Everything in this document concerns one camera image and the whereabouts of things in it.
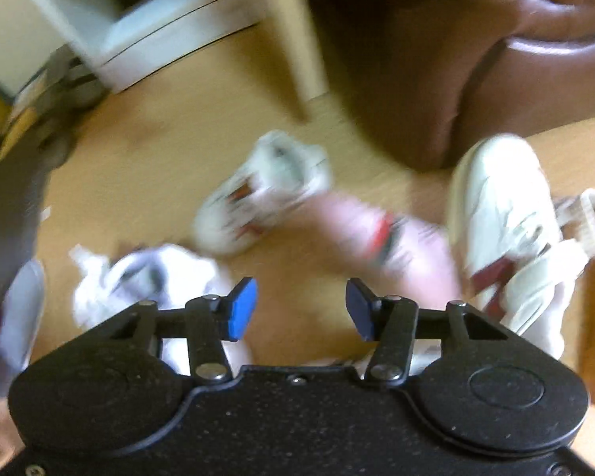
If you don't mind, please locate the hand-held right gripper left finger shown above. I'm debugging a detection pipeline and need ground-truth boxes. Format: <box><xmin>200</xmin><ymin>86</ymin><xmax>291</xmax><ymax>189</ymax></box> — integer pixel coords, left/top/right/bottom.
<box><xmin>111</xmin><ymin>278</ymin><xmax>257</xmax><ymax>382</ymax></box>

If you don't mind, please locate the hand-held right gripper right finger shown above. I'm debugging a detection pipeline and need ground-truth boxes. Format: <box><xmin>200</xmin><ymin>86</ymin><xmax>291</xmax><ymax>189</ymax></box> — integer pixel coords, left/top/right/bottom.
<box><xmin>346</xmin><ymin>278</ymin><xmax>501</xmax><ymax>386</ymax></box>

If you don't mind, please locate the white lace-up sneaker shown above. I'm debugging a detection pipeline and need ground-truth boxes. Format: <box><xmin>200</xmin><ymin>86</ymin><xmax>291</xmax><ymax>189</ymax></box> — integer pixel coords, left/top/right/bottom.
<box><xmin>69</xmin><ymin>243</ymin><xmax>253</xmax><ymax>372</ymax></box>

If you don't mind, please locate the pink knit shoe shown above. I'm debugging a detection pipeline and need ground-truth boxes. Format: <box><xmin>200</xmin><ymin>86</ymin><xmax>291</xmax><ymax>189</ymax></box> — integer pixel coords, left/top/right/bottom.
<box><xmin>302</xmin><ymin>192</ymin><xmax>459</xmax><ymax>303</ymax></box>

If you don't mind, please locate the white red-stripe leather shoe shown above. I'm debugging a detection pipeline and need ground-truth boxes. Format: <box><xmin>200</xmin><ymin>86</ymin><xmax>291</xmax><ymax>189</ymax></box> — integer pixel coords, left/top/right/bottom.
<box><xmin>446</xmin><ymin>134</ymin><xmax>591</xmax><ymax>358</ymax></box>

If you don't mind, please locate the white shoe cabinet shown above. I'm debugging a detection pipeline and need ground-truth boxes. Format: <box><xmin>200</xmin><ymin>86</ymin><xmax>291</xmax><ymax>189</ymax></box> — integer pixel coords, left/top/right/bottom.
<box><xmin>2</xmin><ymin>0</ymin><xmax>266</xmax><ymax>94</ymax></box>

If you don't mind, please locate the pale grey cloth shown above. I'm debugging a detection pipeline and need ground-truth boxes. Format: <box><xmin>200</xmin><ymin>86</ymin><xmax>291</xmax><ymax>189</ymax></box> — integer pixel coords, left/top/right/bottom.
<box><xmin>0</xmin><ymin>258</ymin><xmax>48</xmax><ymax>452</ymax></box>

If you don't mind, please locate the dark grey cloth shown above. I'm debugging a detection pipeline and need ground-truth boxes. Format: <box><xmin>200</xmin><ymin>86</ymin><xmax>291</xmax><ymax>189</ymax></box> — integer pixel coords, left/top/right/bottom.
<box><xmin>0</xmin><ymin>47</ymin><xmax>87</xmax><ymax>278</ymax></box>

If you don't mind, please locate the brown leather sofa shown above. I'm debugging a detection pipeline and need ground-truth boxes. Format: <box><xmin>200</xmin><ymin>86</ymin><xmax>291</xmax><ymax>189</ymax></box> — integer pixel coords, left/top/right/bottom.
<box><xmin>297</xmin><ymin>0</ymin><xmax>595</xmax><ymax>174</ymax></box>

